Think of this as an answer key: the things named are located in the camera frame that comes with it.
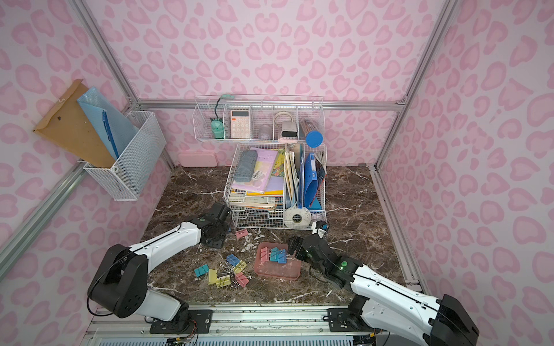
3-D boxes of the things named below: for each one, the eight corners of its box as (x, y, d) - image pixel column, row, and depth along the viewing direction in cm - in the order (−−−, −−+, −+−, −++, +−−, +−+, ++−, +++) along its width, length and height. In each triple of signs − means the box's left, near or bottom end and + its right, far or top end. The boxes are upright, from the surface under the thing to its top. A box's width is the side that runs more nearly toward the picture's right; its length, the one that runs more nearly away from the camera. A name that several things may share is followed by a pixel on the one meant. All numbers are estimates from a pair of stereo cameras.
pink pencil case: (180, 167, 123) (175, 157, 117) (183, 161, 126) (178, 151, 120) (216, 166, 123) (212, 156, 117) (218, 161, 126) (214, 151, 120)
